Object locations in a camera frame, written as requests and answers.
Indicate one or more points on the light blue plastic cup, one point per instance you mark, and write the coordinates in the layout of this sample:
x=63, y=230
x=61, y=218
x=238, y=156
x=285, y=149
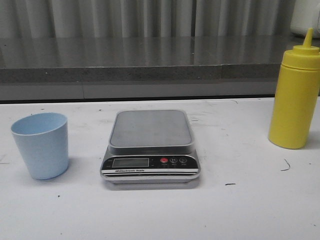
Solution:
x=42, y=140

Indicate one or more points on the yellow squeeze bottle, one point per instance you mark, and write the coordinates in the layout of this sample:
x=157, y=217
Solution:
x=297, y=90

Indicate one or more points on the silver digital kitchen scale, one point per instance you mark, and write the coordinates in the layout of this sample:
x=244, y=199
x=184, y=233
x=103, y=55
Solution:
x=151, y=147

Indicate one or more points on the grey stone counter ledge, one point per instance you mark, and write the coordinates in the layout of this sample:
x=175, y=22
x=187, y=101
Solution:
x=96, y=69

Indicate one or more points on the white appliance in background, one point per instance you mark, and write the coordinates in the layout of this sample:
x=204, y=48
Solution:
x=306, y=14

